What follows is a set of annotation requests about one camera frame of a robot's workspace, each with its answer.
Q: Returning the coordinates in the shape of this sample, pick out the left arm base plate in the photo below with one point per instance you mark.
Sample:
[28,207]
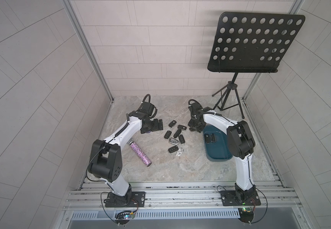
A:
[130,200]

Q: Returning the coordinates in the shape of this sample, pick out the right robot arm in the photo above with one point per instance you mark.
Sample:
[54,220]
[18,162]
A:
[240,143]

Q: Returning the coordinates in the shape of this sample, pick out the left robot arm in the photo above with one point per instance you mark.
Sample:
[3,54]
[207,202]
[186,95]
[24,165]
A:
[106,159]

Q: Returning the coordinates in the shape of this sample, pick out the white key fob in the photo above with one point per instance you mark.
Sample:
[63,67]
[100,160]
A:
[180,151]

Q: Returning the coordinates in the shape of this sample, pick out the left circuit board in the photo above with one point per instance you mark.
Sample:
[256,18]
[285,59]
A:
[124,217]

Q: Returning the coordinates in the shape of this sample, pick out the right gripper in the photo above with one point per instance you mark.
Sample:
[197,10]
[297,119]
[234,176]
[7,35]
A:
[195,126]

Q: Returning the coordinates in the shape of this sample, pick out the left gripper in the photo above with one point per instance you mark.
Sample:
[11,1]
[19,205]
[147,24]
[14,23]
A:
[155,127]

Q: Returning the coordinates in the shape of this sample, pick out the circuit board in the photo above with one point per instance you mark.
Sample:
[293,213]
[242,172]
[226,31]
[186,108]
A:
[124,217]
[246,215]

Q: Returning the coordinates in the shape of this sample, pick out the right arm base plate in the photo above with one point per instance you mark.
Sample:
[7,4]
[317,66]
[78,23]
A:
[240,198]

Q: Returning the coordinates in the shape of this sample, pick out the purple glitter tube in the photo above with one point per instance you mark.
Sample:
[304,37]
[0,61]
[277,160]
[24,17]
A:
[139,152]

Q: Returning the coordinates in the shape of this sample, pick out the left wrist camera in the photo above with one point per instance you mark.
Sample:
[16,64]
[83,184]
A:
[149,109]

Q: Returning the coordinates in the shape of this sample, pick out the black chrome key fob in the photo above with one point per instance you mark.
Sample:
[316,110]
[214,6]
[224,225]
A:
[212,138]

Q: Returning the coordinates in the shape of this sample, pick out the right circuit board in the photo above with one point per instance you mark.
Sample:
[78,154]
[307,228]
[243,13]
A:
[246,215]

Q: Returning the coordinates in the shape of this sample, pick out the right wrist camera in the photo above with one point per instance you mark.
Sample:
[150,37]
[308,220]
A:
[196,110]

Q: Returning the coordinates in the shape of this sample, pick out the teal storage tray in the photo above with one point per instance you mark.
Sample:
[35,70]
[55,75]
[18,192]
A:
[217,152]

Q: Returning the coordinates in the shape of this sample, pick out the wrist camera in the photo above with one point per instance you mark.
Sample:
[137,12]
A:
[196,110]
[149,109]

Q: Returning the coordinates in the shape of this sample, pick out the silver BMW key fob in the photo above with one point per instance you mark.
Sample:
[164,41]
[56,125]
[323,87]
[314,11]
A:
[174,141]

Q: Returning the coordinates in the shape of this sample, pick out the black VW key top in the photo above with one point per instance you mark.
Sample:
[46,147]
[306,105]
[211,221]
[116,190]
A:
[172,123]

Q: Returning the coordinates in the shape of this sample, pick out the black key fob bottom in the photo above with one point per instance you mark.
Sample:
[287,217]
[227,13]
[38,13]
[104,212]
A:
[173,149]

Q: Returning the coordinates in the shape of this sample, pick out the black music stand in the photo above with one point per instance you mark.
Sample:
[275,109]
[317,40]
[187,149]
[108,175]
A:
[251,43]

